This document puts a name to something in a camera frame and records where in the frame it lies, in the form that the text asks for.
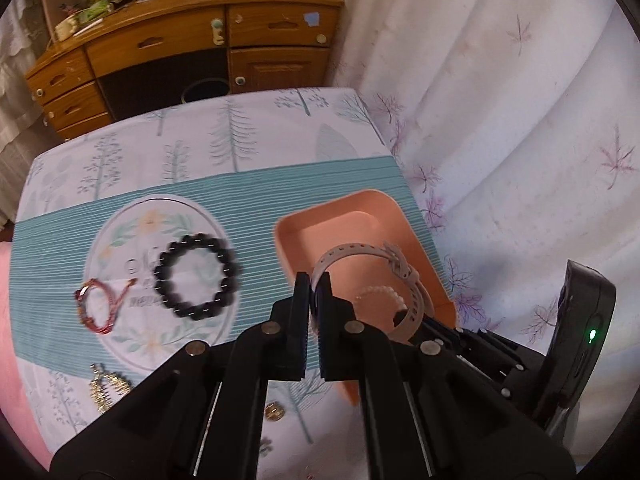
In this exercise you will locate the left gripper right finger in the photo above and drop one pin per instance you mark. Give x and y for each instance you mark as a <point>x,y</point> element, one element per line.
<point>427,414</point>

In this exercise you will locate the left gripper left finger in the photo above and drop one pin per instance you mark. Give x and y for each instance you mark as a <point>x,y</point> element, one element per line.
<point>200,414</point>

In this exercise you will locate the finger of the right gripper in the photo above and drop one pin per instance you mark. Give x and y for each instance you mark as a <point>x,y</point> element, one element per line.
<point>509,365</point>

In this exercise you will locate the pink smart watch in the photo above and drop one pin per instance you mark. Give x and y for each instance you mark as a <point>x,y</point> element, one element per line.
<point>403,296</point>

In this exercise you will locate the gold round pendant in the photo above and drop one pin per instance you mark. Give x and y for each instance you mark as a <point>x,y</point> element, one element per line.
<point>274,411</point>

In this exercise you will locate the pink drawer tray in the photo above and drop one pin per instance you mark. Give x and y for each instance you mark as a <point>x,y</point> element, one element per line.
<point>368,217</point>

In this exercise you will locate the pink blanket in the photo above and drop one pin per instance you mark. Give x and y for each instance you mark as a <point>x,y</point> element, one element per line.
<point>14,403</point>

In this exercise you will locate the patterned tablecloth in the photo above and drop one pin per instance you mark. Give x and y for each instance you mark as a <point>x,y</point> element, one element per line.
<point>96,213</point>

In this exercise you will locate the lace covered piano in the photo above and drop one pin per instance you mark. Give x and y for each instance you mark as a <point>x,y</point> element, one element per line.
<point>24,136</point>

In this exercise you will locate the wooden desk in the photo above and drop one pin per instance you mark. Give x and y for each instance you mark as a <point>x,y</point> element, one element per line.
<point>160,53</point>

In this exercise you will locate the white mug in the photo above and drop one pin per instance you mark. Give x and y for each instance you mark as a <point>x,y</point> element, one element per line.
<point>67,28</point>

